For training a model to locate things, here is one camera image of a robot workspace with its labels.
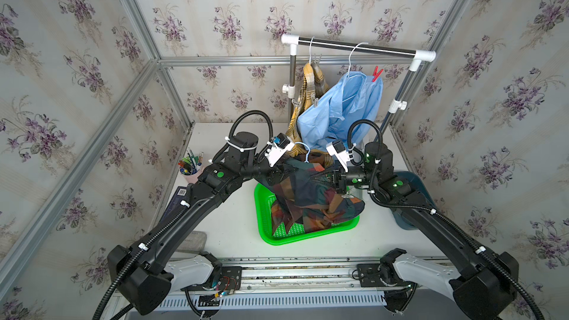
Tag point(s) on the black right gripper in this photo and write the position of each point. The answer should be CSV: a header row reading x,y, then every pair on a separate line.
x,y
341,180

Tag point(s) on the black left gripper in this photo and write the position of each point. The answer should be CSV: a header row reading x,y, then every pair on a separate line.
x,y
275,175

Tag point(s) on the dark multicolour plaid shirt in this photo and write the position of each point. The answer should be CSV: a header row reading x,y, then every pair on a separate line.
x,y
310,203

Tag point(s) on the light blue wire hanger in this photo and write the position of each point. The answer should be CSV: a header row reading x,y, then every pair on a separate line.
x,y
302,151

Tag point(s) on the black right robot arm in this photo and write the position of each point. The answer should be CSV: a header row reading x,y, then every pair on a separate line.
x,y
481,282

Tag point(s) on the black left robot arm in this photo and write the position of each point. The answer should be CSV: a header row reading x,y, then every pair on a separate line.
x,y
138,271

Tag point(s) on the dark teal plastic tray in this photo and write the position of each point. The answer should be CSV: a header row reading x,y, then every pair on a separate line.
x,y
411,190

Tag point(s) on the light blue shirt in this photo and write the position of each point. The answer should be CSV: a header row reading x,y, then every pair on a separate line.
x,y
354,97

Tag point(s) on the pink pen cup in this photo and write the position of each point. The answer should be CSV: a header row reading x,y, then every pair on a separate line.
x,y
192,166

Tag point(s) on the grey cloth pad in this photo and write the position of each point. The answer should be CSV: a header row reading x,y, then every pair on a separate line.
x,y
194,243

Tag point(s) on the dark blue card booklet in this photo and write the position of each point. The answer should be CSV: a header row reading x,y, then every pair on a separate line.
x,y
175,201

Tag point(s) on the yellow plaid shirt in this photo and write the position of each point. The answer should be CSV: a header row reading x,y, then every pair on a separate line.
x,y
311,89

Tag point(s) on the red clothespin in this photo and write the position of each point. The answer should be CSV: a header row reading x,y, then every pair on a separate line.
x,y
377,73

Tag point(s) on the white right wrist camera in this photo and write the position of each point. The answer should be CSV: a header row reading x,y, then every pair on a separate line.
x,y
343,154

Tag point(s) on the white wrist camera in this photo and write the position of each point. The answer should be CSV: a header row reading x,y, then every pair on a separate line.
x,y
277,148
343,154

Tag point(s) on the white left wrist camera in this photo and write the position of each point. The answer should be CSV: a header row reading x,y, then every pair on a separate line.
x,y
277,148

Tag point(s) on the white wire hanger left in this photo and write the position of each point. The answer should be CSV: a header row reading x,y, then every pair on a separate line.
x,y
311,58

